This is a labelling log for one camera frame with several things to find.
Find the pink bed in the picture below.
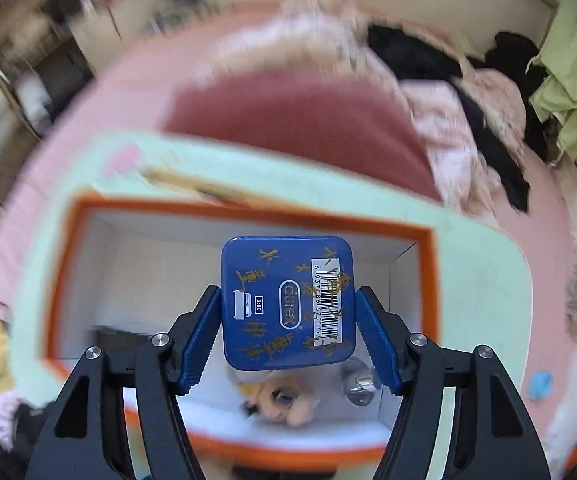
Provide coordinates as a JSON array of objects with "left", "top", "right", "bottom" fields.
[{"left": 0, "top": 0, "right": 577, "bottom": 461}]

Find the bunched black garment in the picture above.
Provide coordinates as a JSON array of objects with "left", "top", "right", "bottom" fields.
[{"left": 486, "top": 32, "right": 549, "bottom": 96}]

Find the long black garment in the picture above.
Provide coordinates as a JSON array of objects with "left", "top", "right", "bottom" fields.
[{"left": 366, "top": 22, "right": 532, "bottom": 213}]

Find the light green curtain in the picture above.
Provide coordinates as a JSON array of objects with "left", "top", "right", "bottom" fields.
[{"left": 529, "top": 0, "right": 577, "bottom": 161}]

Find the blue square tin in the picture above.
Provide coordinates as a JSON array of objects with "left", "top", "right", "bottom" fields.
[{"left": 220, "top": 236, "right": 357, "bottom": 371}]

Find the maroon cushion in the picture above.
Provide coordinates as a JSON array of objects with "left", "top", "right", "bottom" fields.
[{"left": 161, "top": 77, "right": 444, "bottom": 203}]

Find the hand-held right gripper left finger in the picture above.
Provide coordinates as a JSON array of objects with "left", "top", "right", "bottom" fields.
[{"left": 26, "top": 285, "right": 224, "bottom": 480}]

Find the small blue object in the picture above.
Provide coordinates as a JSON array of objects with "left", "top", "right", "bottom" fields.
[{"left": 527, "top": 371, "right": 554, "bottom": 401}]

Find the beige plush toy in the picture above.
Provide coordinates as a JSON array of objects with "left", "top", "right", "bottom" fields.
[{"left": 241, "top": 380, "right": 319, "bottom": 428}]

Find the silver metal funnel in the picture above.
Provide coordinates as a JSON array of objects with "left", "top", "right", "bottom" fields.
[{"left": 341, "top": 362, "right": 382, "bottom": 406}]

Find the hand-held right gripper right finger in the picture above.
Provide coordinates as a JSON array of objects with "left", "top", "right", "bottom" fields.
[{"left": 355, "top": 286, "right": 552, "bottom": 480}]

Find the pile of mixed clothes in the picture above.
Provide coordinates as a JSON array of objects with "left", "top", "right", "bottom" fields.
[{"left": 153, "top": 0, "right": 219, "bottom": 31}]

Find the green cartoon desktop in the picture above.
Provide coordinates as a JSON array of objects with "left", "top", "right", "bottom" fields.
[{"left": 11, "top": 132, "right": 532, "bottom": 480}]

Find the orange cardboard box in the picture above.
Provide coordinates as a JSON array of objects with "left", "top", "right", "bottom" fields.
[{"left": 43, "top": 194, "right": 439, "bottom": 463}]

